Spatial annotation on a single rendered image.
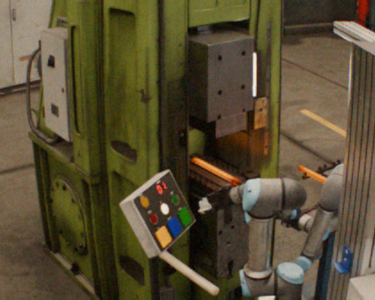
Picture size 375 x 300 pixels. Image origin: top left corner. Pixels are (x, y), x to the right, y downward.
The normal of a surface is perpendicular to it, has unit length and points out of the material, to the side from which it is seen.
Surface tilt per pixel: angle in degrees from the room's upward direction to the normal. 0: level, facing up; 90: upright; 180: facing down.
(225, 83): 90
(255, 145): 90
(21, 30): 90
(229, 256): 90
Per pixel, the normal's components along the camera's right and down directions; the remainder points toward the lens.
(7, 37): 0.51, 0.39
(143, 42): -0.78, 0.26
